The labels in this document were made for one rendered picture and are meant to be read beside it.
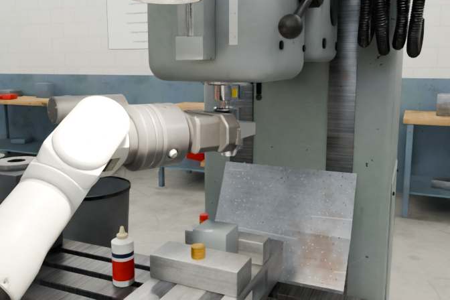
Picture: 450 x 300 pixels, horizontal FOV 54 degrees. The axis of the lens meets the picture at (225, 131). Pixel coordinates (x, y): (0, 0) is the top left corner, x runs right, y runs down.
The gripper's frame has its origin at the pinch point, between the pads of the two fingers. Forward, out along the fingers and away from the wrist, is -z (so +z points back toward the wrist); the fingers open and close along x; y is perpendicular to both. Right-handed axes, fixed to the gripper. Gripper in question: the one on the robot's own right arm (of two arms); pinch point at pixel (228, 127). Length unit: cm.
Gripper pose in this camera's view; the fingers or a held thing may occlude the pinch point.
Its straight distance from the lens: 69.4
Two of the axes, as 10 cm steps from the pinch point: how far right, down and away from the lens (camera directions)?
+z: -7.5, 0.9, -6.6
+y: -0.1, 9.9, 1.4
